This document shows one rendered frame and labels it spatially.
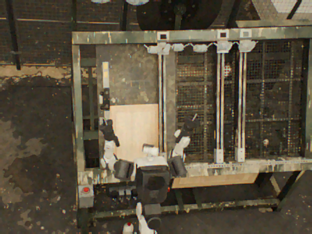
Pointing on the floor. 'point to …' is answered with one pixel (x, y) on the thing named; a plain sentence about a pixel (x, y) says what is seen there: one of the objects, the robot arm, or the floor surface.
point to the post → (85, 220)
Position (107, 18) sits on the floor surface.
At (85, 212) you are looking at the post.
